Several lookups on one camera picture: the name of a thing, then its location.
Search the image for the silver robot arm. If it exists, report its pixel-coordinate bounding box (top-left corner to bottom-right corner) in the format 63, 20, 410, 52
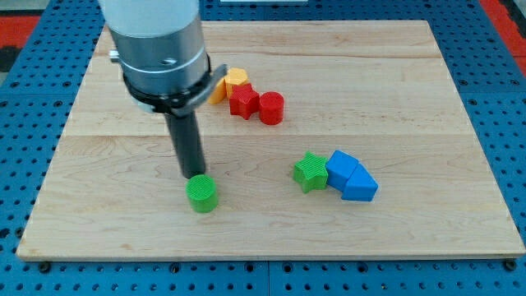
99, 0, 228, 117

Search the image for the blue cube block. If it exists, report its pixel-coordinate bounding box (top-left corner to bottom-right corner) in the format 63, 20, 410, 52
325, 150, 359, 192

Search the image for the yellow hexagon block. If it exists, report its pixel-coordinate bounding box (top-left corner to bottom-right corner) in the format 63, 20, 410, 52
224, 67, 250, 98

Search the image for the yellow-orange block behind arm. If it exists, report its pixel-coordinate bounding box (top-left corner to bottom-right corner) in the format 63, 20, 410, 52
207, 78, 227, 104

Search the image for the red star block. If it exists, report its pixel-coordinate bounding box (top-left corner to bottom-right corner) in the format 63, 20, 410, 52
229, 83, 260, 120

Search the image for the green star block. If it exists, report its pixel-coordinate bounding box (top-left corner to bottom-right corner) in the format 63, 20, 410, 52
293, 151, 329, 193

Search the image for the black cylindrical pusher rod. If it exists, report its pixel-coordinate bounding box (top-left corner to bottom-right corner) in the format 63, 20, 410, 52
164, 112, 206, 179

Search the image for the blue triangular block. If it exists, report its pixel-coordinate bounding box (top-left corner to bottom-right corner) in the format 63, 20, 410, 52
342, 164, 379, 202

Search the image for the wooden board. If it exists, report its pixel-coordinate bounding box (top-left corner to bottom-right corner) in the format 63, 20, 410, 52
16, 21, 525, 261

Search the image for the red cylinder block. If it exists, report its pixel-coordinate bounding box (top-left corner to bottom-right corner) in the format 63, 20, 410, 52
259, 91, 284, 125

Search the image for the green cylinder block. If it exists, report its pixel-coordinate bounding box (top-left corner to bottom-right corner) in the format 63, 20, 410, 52
186, 174, 219, 213

